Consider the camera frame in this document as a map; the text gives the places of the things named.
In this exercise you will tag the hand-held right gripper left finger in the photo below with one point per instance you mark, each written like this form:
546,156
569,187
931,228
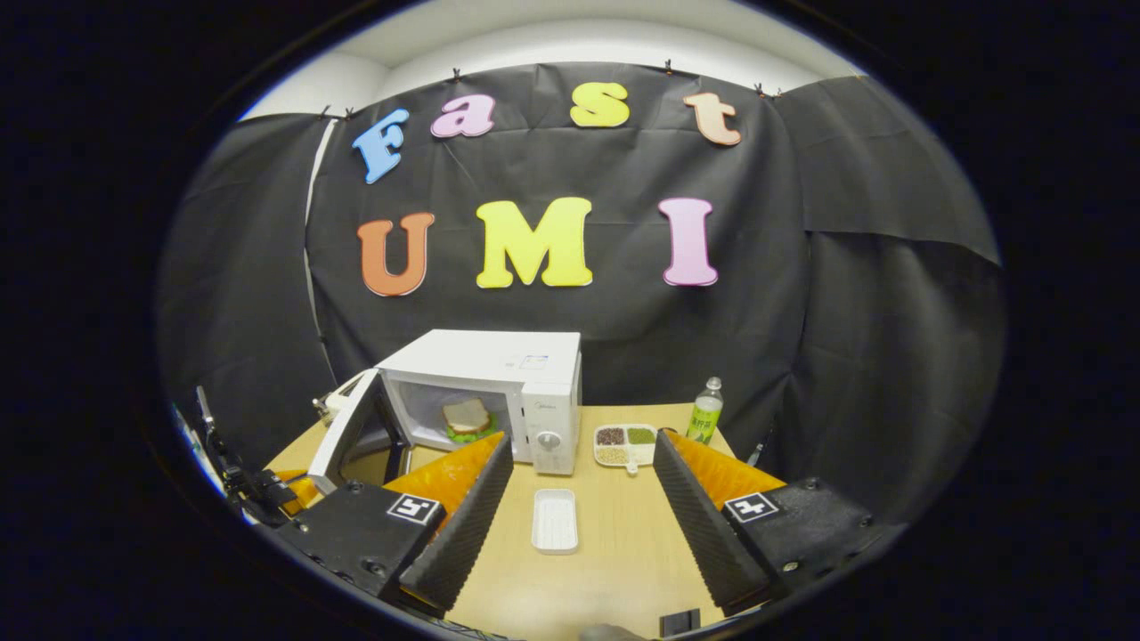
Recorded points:
468,525

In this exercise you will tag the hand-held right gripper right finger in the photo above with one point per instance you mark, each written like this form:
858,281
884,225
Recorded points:
699,534

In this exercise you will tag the white rectangular tray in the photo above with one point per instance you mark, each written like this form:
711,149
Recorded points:
555,521

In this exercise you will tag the white toaster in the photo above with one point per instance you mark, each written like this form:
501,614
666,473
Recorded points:
343,396

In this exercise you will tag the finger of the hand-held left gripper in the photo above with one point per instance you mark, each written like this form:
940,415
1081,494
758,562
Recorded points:
303,494

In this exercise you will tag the green drink bottle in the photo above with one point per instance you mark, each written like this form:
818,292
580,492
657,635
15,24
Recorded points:
704,418

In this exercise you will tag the white divided grain dish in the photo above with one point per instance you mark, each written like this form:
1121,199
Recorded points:
623,441

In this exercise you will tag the lettuce sandwich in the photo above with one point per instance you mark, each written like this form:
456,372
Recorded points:
466,417

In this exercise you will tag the white microwave oven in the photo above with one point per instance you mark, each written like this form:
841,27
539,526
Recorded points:
499,356

